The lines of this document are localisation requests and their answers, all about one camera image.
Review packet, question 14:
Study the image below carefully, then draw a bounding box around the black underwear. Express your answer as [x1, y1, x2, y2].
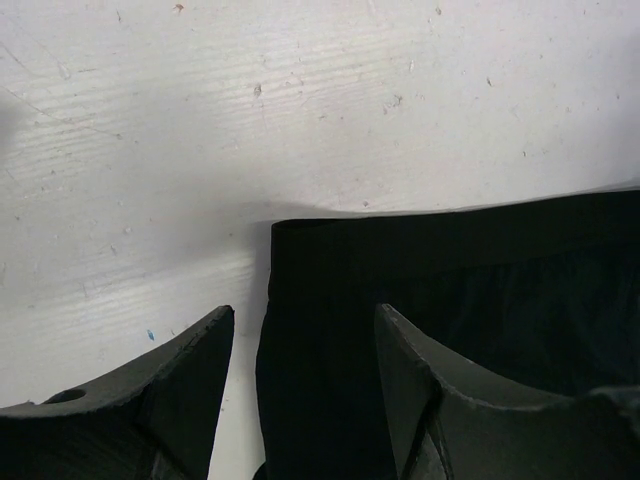
[256, 190, 639, 479]

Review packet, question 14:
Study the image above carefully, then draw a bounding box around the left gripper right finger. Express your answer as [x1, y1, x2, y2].
[375, 305, 639, 479]

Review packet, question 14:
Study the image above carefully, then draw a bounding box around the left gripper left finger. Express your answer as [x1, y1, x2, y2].
[1, 306, 234, 479]

